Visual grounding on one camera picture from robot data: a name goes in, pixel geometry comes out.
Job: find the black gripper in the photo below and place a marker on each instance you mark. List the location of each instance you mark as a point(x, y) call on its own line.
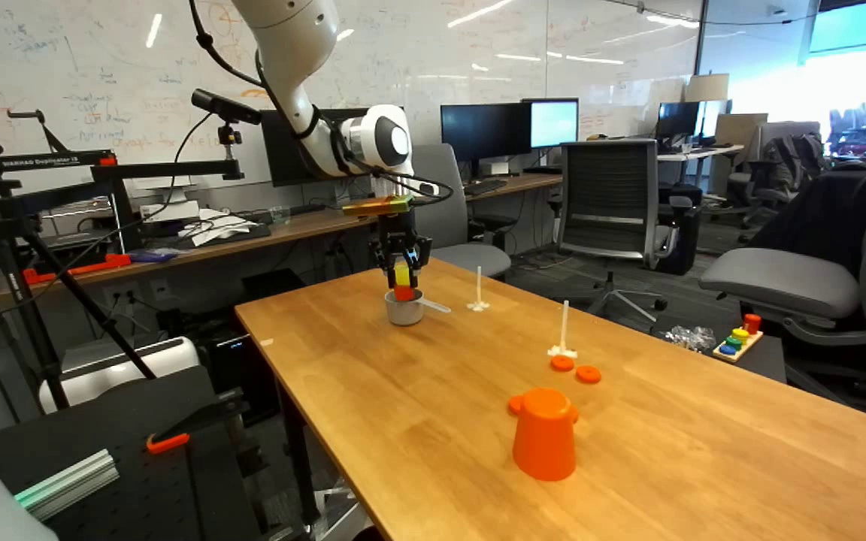
point(402, 237)

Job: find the red and yellow block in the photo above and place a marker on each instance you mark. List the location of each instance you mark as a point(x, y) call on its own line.
point(403, 282)

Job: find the orange plastic cup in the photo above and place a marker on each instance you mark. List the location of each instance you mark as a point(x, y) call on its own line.
point(545, 437)

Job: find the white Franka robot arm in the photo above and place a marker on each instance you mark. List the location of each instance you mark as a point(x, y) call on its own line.
point(294, 62)

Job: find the grey measuring cup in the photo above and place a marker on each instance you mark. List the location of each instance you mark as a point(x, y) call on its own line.
point(403, 314)

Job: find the light grey office chair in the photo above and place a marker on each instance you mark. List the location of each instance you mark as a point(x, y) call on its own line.
point(452, 230)

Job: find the white peg on base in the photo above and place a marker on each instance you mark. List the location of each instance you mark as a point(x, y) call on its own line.
point(563, 335)
point(477, 294)

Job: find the wooden monitor desk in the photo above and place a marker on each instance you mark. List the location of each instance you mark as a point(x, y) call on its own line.
point(511, 187)

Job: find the long wooden desk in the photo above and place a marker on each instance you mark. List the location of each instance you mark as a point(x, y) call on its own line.
point(254, 237)

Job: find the black desktop monitor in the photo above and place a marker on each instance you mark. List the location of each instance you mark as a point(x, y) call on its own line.
point(482, 126)

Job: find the large black monitor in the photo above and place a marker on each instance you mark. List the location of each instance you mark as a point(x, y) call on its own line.
point(276, 152)

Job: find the white papers pile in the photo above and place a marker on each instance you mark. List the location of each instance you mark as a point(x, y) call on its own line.
point(208, 230)

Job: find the monitor with lit screen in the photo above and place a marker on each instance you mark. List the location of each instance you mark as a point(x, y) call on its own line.
point(554, 122)

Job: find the black mesh office chair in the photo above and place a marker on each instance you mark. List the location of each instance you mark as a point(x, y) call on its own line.
point(608, 196)

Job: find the clear plastic bag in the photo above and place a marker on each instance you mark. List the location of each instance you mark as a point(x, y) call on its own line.
point(691, 338)

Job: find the small dark monitor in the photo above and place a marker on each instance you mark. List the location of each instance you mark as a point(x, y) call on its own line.
point(674, 122)

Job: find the white-topped office desk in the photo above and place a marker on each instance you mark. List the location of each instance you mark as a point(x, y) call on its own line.
point(698, 155)

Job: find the orange clamp bar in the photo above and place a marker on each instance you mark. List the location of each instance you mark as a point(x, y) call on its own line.
point(77, 269)

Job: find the black equipment case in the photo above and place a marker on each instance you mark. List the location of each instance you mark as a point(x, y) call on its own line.
point(150, 482)

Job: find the colourful wooden stacking toy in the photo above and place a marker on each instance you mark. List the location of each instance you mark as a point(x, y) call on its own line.
point(737, 340)

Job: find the black low side table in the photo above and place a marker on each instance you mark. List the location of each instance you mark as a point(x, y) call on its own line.
point(752, 364)

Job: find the beige monitor back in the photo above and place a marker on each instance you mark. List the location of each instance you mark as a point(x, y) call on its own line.
point(742, 129)

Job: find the black tripod with boom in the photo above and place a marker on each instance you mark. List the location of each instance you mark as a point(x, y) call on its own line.
point(44, 162)

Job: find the grey padded office chair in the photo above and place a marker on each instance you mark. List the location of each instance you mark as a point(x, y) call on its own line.
point(784, 282)

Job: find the black office chairs cluster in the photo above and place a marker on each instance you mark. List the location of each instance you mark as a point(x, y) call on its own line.
point(780, 170)

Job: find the silver metal bar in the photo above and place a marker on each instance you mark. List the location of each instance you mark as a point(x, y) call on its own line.
point(68, 484)

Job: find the wooden wrist mount plate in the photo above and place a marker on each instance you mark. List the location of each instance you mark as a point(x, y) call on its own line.
point(380, 206)

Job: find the black stereo camera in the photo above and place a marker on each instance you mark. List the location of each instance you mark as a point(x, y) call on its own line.
point(223, 105)

